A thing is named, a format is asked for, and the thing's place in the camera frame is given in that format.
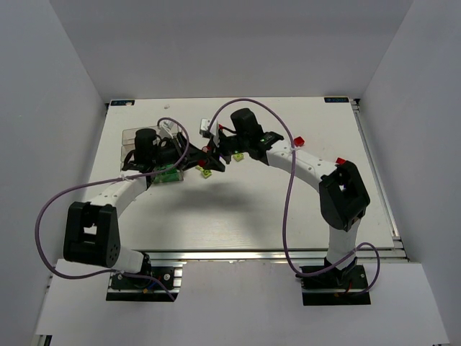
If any clear three-slot container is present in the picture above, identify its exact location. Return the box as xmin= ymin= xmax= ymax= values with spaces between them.
xmin=120 ymin=122 xmax=186 ymax=185

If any blue corner label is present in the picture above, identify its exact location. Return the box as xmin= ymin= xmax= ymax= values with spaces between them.
xmin=109 ymin=99 xmax=135 ymax=107
xmin=323 ymin=97 xmax=349 ymax=103

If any right blue corner label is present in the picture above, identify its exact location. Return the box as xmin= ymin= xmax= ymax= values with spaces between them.
xmin=323 ymin=97 xmax=349 ymax=103

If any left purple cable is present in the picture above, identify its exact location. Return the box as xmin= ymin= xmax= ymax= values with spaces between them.
xmin=34 ymin=117 xmax=189 ymax=302

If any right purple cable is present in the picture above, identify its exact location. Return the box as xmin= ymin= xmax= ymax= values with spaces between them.
xmin=208 ymin=99 xmax=381 ymax=297

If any purple cable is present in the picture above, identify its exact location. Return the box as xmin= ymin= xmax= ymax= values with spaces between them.
xmin=34 ymin=117 xmax=189 ymax=302
xmin=208 ymin=99 xmax=381 ymax=297

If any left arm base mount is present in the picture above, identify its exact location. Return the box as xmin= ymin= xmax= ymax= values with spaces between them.
xmin=106 ymin=262 xmax=184 ymax=303

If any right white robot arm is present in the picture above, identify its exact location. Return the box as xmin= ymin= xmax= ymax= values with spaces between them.
xmin=207 ymin=108 xmax=370 ymax=282

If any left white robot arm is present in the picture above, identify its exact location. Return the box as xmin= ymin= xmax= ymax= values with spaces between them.
xmin=63 ymin=128 xmax=225 ymax=276

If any small red square lego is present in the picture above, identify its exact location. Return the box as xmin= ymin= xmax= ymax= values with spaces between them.
xmin=293 ymin=136 xmax=305 ymax=147

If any lime square lego brick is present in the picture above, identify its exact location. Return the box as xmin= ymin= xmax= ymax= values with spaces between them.
xmin=233 ymin=153 xmax=244 ymax=161

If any aluminium table frame rail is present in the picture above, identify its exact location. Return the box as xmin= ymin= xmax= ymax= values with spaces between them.
xmin=148 ymin=248 xmax=408 ymax=262

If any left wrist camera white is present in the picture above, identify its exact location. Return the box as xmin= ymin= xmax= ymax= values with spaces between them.
xmin=158 ymin=120 xmax=178 ymax=138

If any left blue corner label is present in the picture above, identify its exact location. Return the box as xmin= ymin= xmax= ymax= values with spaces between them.
xmin=109 ymin=99 xmax=135 ymax=107

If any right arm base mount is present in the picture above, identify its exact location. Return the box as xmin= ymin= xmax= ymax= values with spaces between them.
xmin=300 ymin=265 xmax=372 ymax=306

